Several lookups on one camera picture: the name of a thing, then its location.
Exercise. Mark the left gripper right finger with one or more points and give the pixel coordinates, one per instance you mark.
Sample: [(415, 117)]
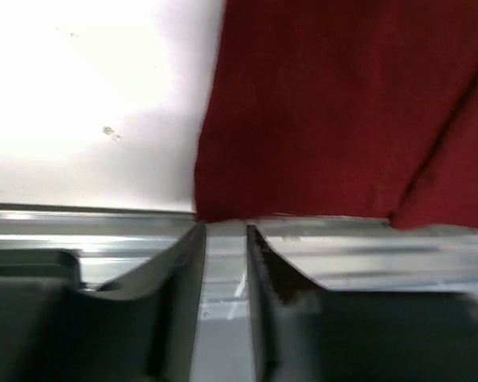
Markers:
[(304, 332)]

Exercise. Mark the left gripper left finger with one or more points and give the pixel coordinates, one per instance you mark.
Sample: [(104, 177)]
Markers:
[(140, 326)]

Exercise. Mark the dark red t-shirt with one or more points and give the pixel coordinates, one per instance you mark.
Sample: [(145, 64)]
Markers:
[(343, 108)]

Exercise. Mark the aluminium rail frame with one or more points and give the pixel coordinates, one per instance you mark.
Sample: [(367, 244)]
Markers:
[(340, 253)]

